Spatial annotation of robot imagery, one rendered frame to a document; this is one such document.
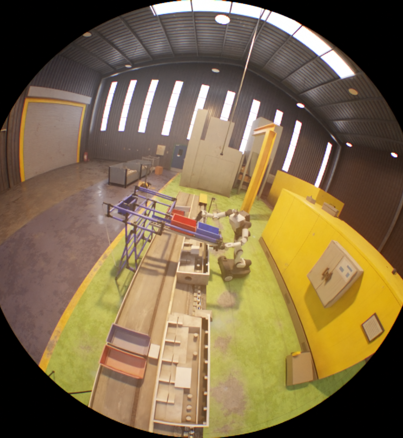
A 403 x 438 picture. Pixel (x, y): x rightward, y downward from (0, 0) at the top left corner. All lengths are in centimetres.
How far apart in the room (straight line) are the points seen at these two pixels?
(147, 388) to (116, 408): 35
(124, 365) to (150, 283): 96
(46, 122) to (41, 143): 132
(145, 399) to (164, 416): 23
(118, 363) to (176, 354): 52
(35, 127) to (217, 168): 1121
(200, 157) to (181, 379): 765
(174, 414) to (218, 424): 120
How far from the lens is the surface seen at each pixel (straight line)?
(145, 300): 163
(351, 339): 264
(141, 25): 1027
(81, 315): 256
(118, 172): 659
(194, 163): 766
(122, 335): 151
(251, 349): 259
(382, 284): 240
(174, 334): 133
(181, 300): 167
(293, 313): 330
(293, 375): 272
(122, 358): 147
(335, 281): 244
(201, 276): 166
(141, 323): 153
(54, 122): 1184
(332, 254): 251
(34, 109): 1107
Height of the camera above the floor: 219
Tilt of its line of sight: 27 degrees down
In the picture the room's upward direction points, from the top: 16 degrees clockwise
